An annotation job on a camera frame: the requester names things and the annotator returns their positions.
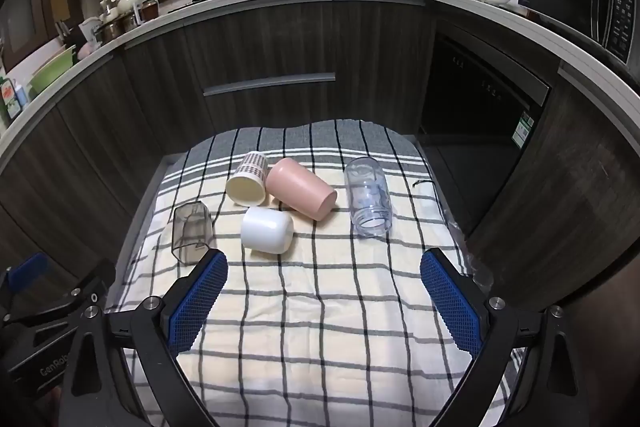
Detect black built-in dishwasher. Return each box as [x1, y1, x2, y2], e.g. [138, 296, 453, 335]
[419, 32, 552, 229]

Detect long silver drawer handle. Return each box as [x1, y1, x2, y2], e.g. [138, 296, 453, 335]
[202, 72, 337, 98]

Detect steel pot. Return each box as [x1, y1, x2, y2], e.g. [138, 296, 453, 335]
[99, 13, 139, 44]

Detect cream patterned cup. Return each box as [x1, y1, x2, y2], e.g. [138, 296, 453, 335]
[225, 152, 271, 207]

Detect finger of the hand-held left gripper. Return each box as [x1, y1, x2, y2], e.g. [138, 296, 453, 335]
[0, 252, 55, 297]
[0, 258, 117, 333]

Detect green label bottle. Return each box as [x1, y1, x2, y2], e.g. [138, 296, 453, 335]
[0, 77, 24, 124]

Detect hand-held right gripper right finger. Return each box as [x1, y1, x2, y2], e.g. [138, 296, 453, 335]
[420, 248, 583, 427]

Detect grey transparent cup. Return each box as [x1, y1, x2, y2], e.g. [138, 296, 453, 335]
[172, 201, 217, 266]

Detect white cup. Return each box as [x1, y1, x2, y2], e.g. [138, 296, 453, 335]
[240, 206, 295, 256]

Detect clear plastic cup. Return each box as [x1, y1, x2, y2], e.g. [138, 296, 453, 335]
[344, 157, 393, 240]

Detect blue bottle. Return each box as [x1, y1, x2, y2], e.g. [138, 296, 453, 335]
[13, 79, 32, 108]

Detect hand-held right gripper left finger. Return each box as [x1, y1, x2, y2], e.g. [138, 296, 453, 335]
[60, 249, 229, 427]

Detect pink cup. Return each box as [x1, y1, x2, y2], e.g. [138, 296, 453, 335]
[265, 158, 338, 222]

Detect green basin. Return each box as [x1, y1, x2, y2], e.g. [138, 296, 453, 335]
[29, 44, 77, 96]

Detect clear plastic wrap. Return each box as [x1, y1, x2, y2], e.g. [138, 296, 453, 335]
[444, 218, 495, 294]

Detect black white checkered cloth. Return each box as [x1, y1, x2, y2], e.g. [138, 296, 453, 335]
[102, 119, 526, 427]

